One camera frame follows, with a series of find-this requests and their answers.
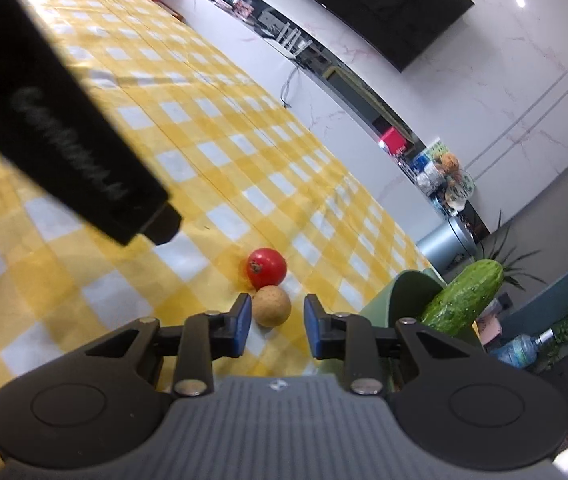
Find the teddy bear toy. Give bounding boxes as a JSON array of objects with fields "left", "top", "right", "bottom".
[{"left": 435, "top": 152, "right": 463, "bottom": 186}]

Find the blue water bottle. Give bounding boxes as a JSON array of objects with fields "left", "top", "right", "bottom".
[{"left": 490, "top": 328, "right": 554, "bottom": 370}]

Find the yellow checked tablecloth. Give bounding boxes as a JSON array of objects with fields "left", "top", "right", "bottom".
[{"left": 0, "top": 0, "right": 435, "bottom": 480}]

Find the grey metal trash bin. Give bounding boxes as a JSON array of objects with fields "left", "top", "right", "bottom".
[{"left": 416, "top": 217, "right": 476, "bottom": 275}]

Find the white TV cabinet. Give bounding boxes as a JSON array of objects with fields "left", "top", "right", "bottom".
[{"left": 156, "top": 0, "right": 446, "bottom": 246}]

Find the green colander bowl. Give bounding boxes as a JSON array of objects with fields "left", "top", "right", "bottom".
[{"left": 358, "top": 270, "right": 484, "bottom": 361}]

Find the brown longan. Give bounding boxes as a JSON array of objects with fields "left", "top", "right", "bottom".
[{"left": 252, "top": 285, "right": 292, "bottom": 328}]

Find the white wifi router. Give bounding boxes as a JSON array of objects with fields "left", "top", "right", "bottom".
[{"left": 266, "top": 24, "right": 312, "bottom": 60}]

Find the green cucumber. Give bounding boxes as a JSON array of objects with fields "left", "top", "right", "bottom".
[{"left": 421, "top": 259, "right": 504, "bottom": 336}]

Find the red box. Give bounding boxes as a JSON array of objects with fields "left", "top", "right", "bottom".
[{"left": 378, "top": 127, "right": 409, "bottom": 157}]

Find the potted green plant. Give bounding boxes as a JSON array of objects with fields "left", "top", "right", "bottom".
[{"left": 475, "top": 211, "right": 546, "bottom": 292}]

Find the red tomato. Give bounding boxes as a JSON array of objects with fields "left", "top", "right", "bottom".
[{"left": 246, "top": 247, "right": 287, "bottom": 289}]

